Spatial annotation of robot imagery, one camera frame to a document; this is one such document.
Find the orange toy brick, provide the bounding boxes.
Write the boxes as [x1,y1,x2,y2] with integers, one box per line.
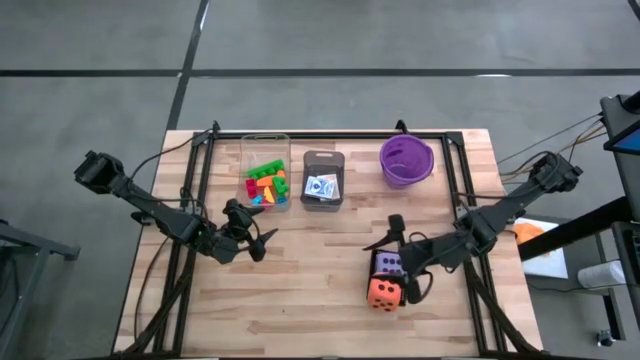
[255,171,287,189]

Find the orange foam die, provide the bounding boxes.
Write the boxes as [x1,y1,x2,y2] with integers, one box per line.
[366,276,406,314]

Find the gray plastic bin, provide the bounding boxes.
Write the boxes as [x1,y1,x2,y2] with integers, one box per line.
[299,149,346,213]

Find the clear plastic bin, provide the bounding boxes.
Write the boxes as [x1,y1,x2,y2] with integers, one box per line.
[238,132,293,214]

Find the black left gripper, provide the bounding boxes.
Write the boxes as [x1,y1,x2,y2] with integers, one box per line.
[199,198,279,265]

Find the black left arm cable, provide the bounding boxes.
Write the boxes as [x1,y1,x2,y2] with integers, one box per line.
[130,130,217,201]

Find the gray side table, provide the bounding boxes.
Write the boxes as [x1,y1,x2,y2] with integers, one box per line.
[0,219,81,360]

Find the cable bundle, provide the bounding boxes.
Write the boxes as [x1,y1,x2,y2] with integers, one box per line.
[497,113,609,177]

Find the white roll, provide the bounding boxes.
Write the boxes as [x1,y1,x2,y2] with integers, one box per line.
[577,259,627,291]

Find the white board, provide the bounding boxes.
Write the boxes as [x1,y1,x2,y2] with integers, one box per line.
[513,217,570,280]

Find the long green toy brick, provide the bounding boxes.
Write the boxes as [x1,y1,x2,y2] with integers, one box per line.
[247,159,286,180]

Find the purple foam die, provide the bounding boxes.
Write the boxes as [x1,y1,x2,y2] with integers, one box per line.
[373,251,404,277]

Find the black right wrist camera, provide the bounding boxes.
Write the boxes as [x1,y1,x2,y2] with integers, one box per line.
[406,277,424,305]

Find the orange cloth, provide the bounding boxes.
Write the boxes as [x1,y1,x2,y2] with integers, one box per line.
[513,222,549,247]

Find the screen with blue display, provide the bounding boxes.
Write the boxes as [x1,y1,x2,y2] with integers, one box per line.
[603,124,640,156]

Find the black desk beam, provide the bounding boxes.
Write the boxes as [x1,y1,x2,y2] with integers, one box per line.
[517,196,640,262]

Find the black aluminium rig frame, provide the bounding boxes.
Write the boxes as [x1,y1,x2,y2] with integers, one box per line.
[119,119,544,357]

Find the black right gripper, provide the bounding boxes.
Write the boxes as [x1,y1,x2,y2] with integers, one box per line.
[362,213,474,277]

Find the gray equipment cart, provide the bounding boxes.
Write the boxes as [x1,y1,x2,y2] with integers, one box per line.
[599,91,640,221]

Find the playing cards box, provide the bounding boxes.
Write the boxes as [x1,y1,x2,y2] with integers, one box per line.
[319,172,343,201]
[303,175,337,200]

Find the purple bucket with handle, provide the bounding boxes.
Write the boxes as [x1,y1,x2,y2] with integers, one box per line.
[378,133,435,190]

